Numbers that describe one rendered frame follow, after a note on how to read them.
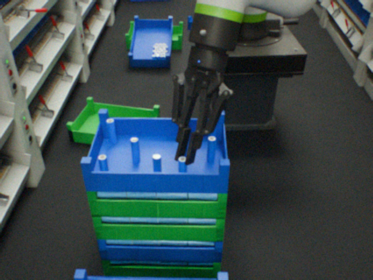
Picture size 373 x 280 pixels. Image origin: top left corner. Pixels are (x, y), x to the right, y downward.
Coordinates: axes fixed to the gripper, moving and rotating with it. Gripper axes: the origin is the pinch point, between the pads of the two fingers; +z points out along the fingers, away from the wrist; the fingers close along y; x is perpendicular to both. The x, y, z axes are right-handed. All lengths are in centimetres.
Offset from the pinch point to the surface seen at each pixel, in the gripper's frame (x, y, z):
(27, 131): -12, 60, 18
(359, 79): -129, -17, -18
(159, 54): -97, 71, -8
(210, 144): -7.2, -2.0, 0.2
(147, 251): -3.8, 5.8, 30.0
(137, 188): 5.5, 6.6, 11.0
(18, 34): -10, 66, -10
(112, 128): -2.0, 21.2, 3.1
